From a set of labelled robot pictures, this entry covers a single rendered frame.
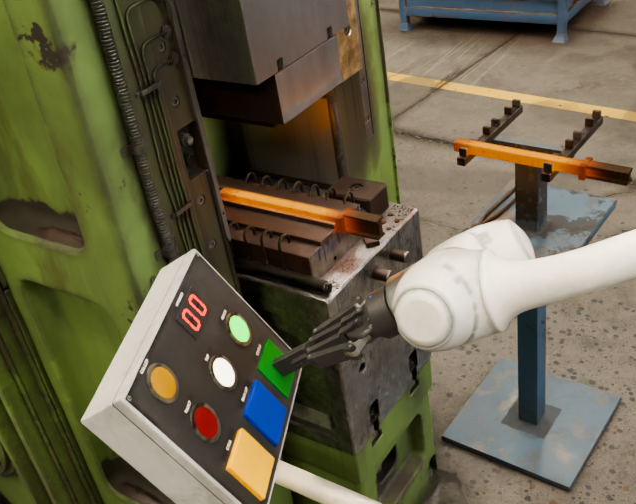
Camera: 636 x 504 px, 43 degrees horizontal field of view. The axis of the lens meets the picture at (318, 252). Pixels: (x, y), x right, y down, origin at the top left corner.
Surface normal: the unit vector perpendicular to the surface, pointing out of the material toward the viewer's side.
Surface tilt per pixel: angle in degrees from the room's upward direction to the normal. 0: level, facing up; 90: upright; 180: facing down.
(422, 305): 75
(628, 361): 0
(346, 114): 90
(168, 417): 60
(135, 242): 90
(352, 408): 90
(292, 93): 90
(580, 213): 0
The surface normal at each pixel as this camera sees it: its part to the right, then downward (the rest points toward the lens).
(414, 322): -0.52, 0.22
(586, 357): -0.14, -0.83
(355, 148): 0.83, 0.20
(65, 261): -0.55, 0.52
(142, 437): -0.15, 0.56
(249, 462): 0.77, -0.44
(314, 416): -0.47, -0.25
